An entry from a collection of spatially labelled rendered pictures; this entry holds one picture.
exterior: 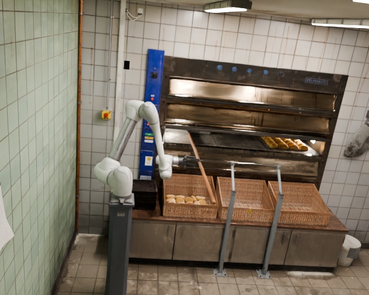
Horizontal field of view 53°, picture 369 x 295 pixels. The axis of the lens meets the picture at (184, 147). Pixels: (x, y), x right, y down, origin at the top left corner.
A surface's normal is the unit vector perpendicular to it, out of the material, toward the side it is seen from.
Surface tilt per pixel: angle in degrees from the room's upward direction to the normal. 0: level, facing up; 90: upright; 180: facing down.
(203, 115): 71
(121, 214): 90
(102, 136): 90
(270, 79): 90
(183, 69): 90
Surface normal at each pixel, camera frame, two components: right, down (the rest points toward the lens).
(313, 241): 0.11, 0.35
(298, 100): 0.11, 0.00
